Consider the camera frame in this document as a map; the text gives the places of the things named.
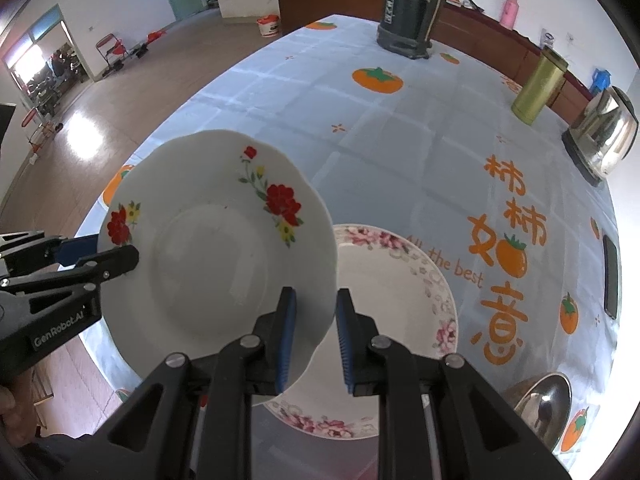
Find gold green thermos cup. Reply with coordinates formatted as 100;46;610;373
511;46;568;126

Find dark blue thermos jug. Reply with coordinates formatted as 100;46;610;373
376;0;445;60

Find black smartphone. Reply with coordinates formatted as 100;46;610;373
603;234;620;320

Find stainless steel bowl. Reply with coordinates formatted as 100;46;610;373
501;372;572;451

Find pink thermos bottle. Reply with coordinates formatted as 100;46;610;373
499;0;520;30

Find white plate pink floral rim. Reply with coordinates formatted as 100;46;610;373
265;223;458;440

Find white plate red flowers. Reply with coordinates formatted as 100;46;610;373
98;129;337;382

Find red folding chair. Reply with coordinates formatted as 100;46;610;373
96;34;128;77

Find brown wooden sideboard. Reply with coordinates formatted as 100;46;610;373
278;0;591;122

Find white red plastic bucket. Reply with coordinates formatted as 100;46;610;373
256;14;280;38

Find blue plastic item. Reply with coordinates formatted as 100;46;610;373
589;68;611;96

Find persimmon print tablecloth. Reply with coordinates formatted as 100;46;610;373
58;13;622;480

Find stainless steel electric kettle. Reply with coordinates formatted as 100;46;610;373
562;86;639;186

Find person's left hand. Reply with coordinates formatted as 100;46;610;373
1;368;37;448

